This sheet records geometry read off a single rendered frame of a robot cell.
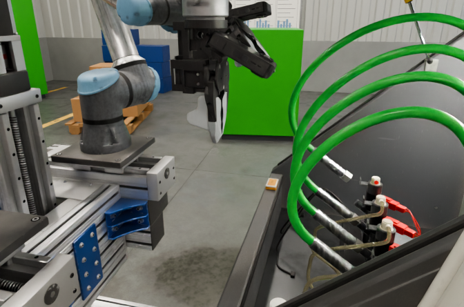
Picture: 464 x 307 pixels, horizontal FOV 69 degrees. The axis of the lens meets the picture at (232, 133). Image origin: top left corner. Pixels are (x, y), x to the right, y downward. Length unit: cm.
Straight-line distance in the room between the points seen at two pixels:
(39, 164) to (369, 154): 89
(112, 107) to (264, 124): 315
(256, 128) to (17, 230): 351
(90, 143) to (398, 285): 87
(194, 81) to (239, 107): 345
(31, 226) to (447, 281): 67
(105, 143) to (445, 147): 95
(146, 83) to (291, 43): 292
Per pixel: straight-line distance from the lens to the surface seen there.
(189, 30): 58
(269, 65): 55
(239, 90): 397
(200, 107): 59
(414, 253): 42
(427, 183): 112
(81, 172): 113
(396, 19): 67
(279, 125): 407
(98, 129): 105
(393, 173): 109
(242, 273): 71
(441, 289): 41
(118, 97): 105
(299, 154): 54
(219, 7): 56
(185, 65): 57
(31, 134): 97
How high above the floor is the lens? 141
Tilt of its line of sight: 19 degrees down
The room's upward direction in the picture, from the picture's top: straight up
